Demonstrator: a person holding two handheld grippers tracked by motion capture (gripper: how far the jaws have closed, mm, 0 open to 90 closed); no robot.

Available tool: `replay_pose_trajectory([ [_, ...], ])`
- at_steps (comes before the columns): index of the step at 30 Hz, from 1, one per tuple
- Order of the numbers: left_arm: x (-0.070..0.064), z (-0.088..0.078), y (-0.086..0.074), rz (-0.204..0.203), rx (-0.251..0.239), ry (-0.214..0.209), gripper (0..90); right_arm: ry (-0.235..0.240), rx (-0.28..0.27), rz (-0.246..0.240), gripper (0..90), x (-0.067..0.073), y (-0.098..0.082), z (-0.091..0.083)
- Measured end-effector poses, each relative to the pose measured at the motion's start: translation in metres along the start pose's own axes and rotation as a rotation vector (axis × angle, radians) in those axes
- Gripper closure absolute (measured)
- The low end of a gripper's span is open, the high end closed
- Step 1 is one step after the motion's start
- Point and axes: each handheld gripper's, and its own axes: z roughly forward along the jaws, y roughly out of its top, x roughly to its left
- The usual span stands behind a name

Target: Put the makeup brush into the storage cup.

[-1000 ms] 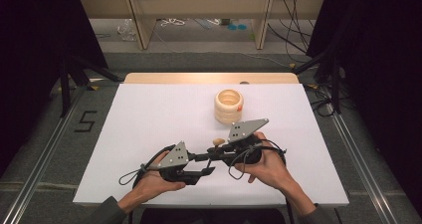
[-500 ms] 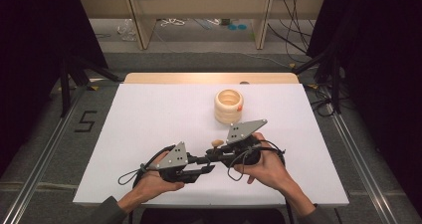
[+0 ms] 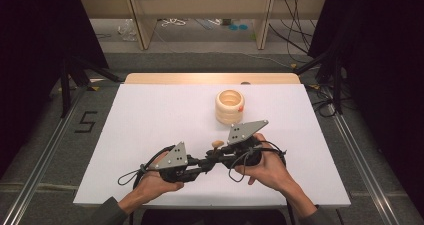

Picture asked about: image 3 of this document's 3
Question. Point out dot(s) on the black curtain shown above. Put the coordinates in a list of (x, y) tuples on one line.
[(36, 51), (383, 68)]

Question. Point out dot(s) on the beige wooden desk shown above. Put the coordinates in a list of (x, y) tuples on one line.
[(200, 5)]

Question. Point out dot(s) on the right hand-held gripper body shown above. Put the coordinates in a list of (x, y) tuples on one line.
[(245, 131)]

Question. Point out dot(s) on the person's right hand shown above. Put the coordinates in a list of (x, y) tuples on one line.
[(270, 171)]

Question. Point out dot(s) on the black tripod stand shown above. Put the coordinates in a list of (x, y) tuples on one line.
[(71, 75), (333, 71)]

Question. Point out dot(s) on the aluminium floor rail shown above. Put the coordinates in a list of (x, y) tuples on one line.
[(363, 171), (43, 165)]

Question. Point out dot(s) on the white board sheet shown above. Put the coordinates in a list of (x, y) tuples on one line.
[(160, 118)]

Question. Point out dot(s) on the clear plastic bag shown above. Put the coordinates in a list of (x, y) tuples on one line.
[(127, 30)]

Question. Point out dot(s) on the cream ringed pen holder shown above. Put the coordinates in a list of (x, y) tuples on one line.
[(230, 110)]

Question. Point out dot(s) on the small green box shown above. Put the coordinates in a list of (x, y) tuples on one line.
[(226, 21)]

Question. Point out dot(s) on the person's left hand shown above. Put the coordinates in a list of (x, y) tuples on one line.
[(153, 185)]

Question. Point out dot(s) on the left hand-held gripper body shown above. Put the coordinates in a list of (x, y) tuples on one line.
[(173, 160)]

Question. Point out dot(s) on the wooden table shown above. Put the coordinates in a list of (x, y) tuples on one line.
[(200, 78)]

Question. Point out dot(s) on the blue round lid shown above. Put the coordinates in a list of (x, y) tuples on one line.
[(243, 27), (233, 27)]

